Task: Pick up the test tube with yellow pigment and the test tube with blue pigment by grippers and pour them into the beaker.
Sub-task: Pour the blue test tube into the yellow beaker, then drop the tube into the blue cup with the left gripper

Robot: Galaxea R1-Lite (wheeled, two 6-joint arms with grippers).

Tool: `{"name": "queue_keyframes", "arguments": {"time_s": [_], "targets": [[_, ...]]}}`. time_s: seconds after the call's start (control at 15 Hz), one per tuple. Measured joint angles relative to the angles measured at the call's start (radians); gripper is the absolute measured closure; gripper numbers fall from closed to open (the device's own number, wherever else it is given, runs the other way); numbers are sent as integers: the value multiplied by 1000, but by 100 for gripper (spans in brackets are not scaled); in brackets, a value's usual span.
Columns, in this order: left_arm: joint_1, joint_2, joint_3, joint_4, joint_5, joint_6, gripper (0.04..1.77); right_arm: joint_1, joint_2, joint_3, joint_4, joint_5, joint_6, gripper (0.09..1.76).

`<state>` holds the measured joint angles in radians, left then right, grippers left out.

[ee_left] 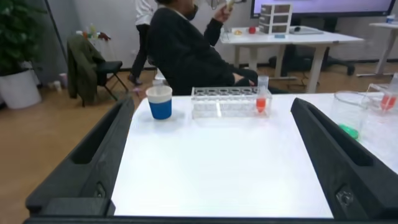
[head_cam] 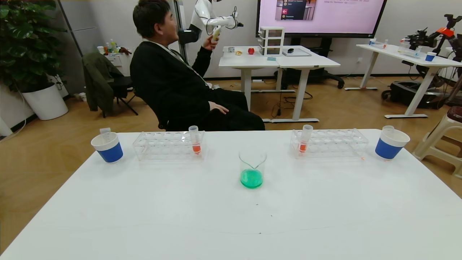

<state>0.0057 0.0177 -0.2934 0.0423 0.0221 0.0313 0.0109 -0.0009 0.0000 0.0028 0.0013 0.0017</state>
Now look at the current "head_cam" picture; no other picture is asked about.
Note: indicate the blue pigment test tube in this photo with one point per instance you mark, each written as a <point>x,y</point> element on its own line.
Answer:
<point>105,130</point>

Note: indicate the yellow pigment test tube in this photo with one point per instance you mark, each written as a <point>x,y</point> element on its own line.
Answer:
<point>388,128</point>

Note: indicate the black tabletop robot arm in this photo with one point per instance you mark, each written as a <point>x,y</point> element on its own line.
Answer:
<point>418,37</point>

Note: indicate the black wheeled robot base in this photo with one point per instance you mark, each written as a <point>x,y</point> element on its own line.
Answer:
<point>404,94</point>

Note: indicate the orange pigment test tube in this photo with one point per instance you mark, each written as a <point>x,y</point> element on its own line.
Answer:
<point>196,147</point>
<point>303,146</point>

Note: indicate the clear glass beaker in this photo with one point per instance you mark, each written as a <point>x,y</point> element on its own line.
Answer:
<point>252,178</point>

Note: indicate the clear acrylic test tube rack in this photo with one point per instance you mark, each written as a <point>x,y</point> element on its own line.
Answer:
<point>332,144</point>
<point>169,145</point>

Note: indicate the white desk with apple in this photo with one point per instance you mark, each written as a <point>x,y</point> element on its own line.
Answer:
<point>245,60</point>

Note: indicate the person in black jacket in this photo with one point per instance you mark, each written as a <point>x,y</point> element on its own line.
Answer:
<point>169,83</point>

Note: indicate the white handheld controller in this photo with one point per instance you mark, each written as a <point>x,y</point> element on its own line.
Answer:
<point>216,33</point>

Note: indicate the white plastic drawer unit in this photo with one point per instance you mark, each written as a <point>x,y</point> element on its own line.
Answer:
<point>271,40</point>

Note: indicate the grey tablet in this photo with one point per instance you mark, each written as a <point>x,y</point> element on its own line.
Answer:
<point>297,52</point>

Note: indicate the white desk with tablet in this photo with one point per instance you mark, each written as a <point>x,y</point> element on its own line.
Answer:
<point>310,62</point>

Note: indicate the black display stand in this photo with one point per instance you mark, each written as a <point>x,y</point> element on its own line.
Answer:
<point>325,76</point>

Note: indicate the white mobile robot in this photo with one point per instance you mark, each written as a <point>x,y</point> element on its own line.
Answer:
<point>205,18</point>

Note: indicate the black folding chair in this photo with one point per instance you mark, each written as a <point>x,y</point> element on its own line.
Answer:
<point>122,85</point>

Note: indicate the blue white paper cup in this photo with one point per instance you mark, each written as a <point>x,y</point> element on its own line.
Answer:
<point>108,152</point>
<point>388,148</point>

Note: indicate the white low cabinet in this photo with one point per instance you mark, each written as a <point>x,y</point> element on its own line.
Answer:
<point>121,63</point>

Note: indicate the dark green jacket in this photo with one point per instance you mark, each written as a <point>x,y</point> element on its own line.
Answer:
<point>95,83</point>

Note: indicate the long white desk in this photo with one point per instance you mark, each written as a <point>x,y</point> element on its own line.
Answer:
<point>397,52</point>

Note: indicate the white plant pot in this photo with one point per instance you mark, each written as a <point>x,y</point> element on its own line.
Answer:
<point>45,103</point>

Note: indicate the beige plastic stool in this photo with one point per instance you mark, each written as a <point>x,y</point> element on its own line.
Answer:
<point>442,133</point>

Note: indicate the small blue paper cup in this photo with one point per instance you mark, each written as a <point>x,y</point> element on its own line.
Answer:
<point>430,56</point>

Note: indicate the large green potted plant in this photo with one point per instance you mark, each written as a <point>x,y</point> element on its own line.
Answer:
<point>21,36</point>

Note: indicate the large wall display screen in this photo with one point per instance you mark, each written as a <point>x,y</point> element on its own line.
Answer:
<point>325,18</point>

